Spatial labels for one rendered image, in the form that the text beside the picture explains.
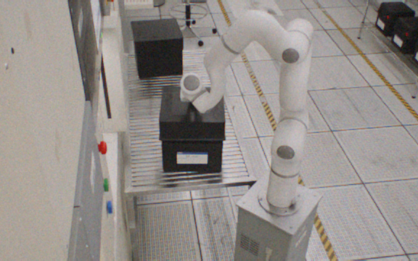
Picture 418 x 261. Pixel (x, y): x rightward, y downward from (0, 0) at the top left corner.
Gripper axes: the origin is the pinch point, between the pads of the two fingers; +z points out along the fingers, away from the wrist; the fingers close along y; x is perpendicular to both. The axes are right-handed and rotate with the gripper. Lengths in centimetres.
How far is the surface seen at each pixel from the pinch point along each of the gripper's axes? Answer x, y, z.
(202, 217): 58, -6, 95
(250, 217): 51, -25, 0
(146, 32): -53, 28, 62
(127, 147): 19.0, 32.5, 26.0
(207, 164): 28.4, -7.1, 10.3
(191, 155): 24.4, 0.5, 6.2
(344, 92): -48, -134, 200
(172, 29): -56, 13, 65
